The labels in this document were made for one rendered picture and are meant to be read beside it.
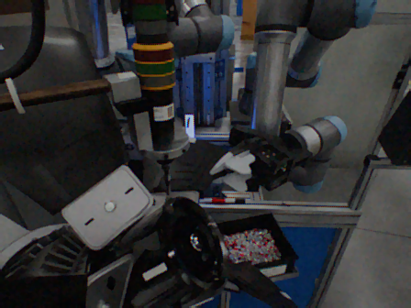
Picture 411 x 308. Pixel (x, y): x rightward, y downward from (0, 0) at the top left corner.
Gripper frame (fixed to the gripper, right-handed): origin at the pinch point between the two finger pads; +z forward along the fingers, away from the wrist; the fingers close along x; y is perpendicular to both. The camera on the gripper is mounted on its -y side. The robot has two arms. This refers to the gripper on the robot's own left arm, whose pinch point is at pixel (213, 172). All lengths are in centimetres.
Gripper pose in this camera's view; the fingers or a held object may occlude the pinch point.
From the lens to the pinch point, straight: 49.6
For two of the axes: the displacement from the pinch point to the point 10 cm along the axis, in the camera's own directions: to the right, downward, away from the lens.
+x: -0.6, 7.9, 6.2
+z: -8.2, 3.1, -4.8
